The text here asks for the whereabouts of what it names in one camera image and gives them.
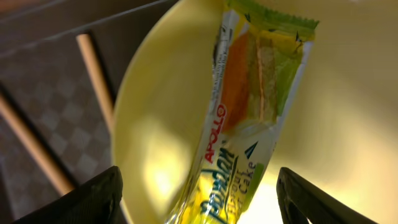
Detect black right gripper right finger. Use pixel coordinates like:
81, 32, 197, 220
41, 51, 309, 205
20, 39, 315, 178
276, 167, 375, 224

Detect dark brown tray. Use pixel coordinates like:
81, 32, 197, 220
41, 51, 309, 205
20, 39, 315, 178
0, 0, 181, 224

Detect wooden chopstick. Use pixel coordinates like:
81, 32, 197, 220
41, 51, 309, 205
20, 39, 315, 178
1, 93, 75, 195
76, 34, 114, 134

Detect right wooden chopstick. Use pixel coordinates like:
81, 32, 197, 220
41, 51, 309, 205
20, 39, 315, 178
76, 34, 114, 134

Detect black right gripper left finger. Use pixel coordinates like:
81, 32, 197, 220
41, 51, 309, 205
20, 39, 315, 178
13, 166, 123, 224

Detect yellow plastic plate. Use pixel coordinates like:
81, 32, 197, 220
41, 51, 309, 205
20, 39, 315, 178
112, 1, 397, 223

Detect green yellow snack wrapper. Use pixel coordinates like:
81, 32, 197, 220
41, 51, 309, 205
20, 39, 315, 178
167, 1, 318, 223

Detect left wooden chopstick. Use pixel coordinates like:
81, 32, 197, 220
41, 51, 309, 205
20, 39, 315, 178
1, 93, 75, 195

